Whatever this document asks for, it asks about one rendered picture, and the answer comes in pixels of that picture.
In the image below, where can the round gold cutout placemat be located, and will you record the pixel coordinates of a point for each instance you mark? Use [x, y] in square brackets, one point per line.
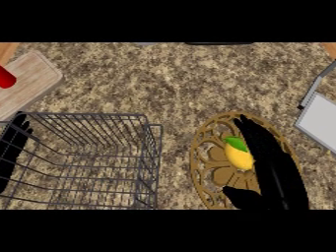
[213, 164]

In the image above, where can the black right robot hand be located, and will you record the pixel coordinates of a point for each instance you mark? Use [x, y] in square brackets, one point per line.
[271, 170]

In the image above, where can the yellow lemon with green leaf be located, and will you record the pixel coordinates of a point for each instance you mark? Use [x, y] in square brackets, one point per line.
[237, 154]

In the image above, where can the pale wooden cutting board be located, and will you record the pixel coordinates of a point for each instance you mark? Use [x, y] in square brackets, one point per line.
[15, 88]

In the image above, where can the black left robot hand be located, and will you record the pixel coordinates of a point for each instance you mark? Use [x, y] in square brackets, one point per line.
[1, 154]

